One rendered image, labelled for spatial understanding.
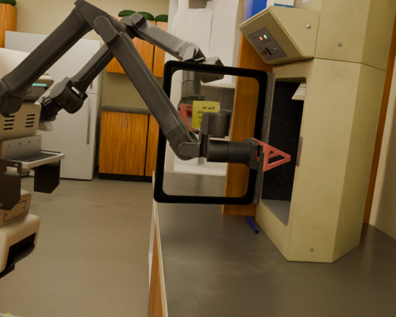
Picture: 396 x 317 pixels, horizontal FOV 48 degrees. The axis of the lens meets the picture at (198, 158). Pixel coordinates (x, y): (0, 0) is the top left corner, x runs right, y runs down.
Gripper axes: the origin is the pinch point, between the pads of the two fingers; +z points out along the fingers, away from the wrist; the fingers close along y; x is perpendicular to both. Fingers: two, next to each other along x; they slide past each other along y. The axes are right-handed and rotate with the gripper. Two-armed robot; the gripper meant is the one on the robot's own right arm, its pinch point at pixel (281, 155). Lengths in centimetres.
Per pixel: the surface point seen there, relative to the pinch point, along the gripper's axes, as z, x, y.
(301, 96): 2.3, -15.4, -3.8
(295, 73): 0.3, -20.8, -3.6
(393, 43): 39, -34, 22
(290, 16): -6.0, -32.3, -14.7
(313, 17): -0.8, -32.4, -14.7
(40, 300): -90, 115, 145
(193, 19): -13, -51, 127
